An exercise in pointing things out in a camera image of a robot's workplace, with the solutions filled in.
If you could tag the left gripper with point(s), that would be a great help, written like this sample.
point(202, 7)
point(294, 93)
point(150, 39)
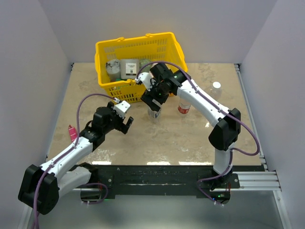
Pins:
point(121, 126)

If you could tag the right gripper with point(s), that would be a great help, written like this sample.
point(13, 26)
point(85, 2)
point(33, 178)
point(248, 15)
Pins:
point(147, 97)

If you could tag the blue label water bottle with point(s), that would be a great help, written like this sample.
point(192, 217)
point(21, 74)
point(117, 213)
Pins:
point(153, 115)

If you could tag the red label water bottle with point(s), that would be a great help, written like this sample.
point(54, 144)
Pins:
point(184, 107)

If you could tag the white bottle cap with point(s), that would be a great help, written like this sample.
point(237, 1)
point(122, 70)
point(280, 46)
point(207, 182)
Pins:
point(216, 85)

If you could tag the large clear square bottle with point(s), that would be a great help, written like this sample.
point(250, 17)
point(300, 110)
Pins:
point(215, 93)

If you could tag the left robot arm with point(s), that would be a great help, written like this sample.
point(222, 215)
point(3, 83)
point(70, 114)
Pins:
point(42, 186)

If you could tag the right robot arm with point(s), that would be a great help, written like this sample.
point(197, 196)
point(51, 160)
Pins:
point(160, 82)

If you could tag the green round vegetable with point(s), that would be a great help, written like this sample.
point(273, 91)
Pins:
point(143, 62)

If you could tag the grey box with label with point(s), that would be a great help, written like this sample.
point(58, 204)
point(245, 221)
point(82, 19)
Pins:
point(129, 68)

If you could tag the yellow plastic basket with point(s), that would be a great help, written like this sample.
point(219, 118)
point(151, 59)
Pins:
point(154, 46)

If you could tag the grey crumpled can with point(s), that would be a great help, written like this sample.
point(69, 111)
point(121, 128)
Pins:
point(113, 69)

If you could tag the pink snack packet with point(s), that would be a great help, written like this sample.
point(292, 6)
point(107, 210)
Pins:
point(73, 133)

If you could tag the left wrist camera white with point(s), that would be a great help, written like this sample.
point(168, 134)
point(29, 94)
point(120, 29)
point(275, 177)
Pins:
point(121, 107)

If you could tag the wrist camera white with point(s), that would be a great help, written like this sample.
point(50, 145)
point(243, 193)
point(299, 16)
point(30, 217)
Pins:
point(146, 79)
point(121, 107)

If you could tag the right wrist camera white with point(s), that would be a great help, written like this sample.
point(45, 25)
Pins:
point(146, 79)

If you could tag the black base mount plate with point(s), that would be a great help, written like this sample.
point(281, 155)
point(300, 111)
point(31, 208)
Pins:
point(111, 181)

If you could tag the aluminium frame rail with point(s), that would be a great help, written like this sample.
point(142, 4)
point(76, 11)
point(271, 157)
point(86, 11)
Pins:
point(250, 179)

